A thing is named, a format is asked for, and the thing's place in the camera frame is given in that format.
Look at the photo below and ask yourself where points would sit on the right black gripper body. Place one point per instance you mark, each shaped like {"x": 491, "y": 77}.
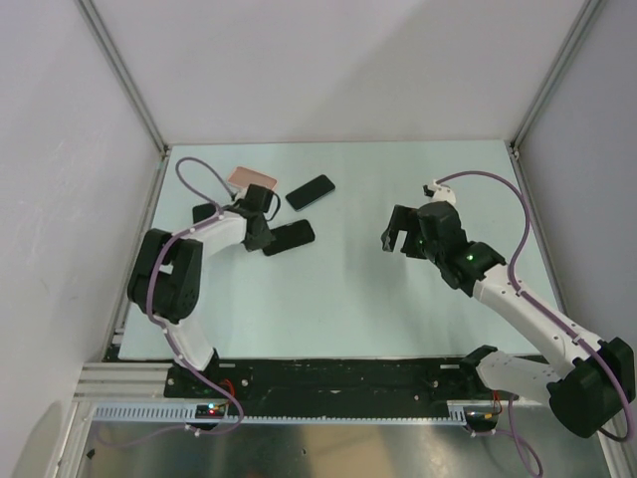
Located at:
{"x": 430, "y": 250}

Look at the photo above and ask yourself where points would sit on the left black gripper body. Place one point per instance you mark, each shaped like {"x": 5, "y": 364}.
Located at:
{"x": 264, "y": 239}

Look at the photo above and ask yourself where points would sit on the black phone case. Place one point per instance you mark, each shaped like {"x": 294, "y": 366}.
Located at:
{"x": 290, "y": 236}

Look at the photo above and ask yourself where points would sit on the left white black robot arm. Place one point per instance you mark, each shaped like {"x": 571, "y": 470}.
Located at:
{"x": 166, "y": 280}

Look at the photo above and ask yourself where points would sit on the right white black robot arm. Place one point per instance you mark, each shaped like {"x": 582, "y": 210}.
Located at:
{"x": 585, "y": 381}

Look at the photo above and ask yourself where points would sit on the pink phone case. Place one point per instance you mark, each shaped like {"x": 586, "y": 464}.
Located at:
{"x": 242, "y": 177}

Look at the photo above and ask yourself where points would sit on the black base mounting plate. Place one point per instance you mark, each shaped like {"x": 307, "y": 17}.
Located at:
{"x": 325, "y": 388}

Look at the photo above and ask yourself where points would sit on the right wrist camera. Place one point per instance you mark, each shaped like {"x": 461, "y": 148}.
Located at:
{"x": 436, "y": 192}

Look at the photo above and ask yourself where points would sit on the aluminium front rail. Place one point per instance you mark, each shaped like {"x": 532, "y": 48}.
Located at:
{"x": 122, "y": 380}

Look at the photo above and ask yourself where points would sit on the left aluminium frame post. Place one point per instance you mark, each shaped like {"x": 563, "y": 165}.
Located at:
{"x": 117, "y": 64}

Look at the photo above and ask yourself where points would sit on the aluminium frame post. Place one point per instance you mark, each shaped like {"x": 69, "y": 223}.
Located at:
{"x": 117, "y": 64}
{"x": 571, "y": 45}

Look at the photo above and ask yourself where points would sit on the right aluminium frame post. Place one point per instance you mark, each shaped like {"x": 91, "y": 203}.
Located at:
{"x": 571, "y": 45}

